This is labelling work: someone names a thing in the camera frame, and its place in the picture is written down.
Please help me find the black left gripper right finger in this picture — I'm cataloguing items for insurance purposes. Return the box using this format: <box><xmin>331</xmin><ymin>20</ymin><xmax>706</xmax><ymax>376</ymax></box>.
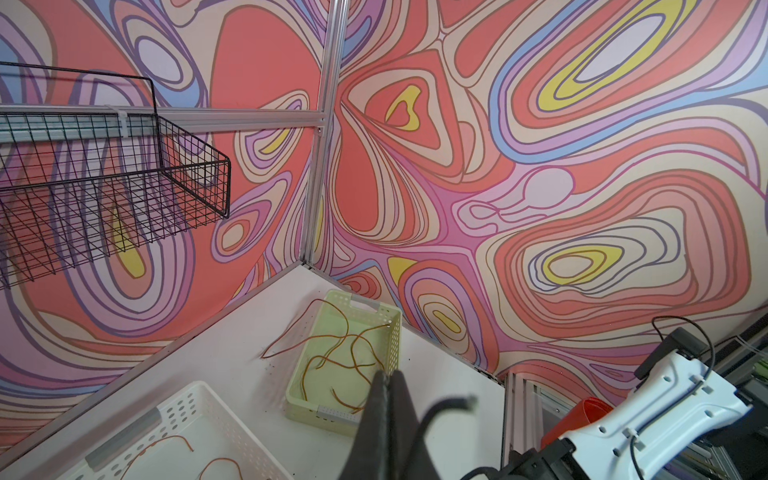
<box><xmin>389</xmin><ymin>370</ymin><xmax>439</xmax><ymax>480</ymax></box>

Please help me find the thin brown-red cable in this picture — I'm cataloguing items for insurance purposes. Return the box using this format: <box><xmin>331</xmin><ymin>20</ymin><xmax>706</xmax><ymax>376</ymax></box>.
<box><xmin>260</xmin><ymin>298</ymin><xmax>391</xmax><ymax>415</ymax></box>

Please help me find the large green perforated basket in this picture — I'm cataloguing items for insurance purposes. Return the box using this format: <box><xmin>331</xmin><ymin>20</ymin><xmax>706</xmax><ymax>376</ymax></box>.
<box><xmin>285</xmin><ymin>290</ymin><xmax>402</xmax><ymax>437</ymax></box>

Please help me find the red bucket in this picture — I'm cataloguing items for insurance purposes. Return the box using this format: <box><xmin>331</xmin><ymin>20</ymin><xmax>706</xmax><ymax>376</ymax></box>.
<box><xmin>540</xmin><ymin>397</ymin><xmax>614</xmax><ymax>449</ymax></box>

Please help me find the white perforated basket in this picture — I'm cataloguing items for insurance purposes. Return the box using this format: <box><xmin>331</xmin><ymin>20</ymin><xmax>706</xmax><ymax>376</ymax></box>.
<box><xmin>60</xmin><ymin>381</ymin><xmax>292</xmax><ymax>479</ymax></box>

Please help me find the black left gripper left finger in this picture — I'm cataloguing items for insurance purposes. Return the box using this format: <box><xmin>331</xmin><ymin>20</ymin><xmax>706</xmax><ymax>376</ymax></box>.
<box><xmin>339</xmin><ymin>371</ymin><xmax>389</xmax><ymax>480</ymax></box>

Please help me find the black wire basket back wall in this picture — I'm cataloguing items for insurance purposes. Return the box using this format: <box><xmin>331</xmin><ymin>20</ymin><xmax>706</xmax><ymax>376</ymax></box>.
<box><xmin>1</xmin><ymin>61</ymin><xmax>232</xmax><ymax>289</ymax></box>

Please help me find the orange cable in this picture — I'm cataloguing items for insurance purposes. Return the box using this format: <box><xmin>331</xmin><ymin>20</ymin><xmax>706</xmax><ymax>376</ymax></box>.
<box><xmin>116</xmin><ymin>434</ymin><xmax>246</xmax><ymax>480</ymax></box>

